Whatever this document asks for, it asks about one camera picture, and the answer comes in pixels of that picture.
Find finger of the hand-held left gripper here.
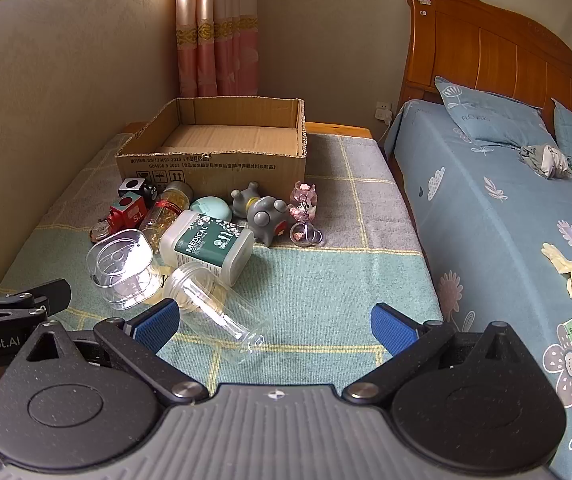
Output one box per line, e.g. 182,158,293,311
0,280,73,329

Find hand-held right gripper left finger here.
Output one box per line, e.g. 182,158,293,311
13,298,210,407

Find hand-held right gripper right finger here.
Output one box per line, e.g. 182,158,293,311
341,302,524,406

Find clear plastic bottle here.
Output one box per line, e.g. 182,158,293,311
162,261,273,354

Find clear round plastic container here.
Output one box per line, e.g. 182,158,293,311
86,229,163,310

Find red toy train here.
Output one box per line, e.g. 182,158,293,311
107,194,148,233

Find pink charm keychain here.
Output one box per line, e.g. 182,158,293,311
288,182,326,248

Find cardboard box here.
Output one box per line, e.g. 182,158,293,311
115,96,309,199

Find checked green grey blanket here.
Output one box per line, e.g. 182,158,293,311
0,132,444,396

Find small round metal tin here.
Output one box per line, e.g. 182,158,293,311
90,220,113,244

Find capsule bottle with gold cap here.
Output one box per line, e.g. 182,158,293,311
142,182,194,256

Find mint green round case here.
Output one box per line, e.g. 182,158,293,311
189,195,234,223

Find blue floral bed sheet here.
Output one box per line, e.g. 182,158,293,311
383,100,572,480

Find black toy train car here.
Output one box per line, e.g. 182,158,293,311
118,177,159,202

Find large grey toy animal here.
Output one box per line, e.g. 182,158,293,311
246,196,289,247

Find small grey toy animal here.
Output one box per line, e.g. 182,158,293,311
230,181,262,218

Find beige gloves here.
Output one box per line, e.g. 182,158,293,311
541,242,572,301

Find wooden table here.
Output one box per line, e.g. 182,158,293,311
126,121,374,140

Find grey crumpled cloth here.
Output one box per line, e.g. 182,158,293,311
518,143,572,180

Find wooden bed headboard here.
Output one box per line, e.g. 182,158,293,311
398,0,572,133

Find pink curtain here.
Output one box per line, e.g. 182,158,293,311
175,0,259,98

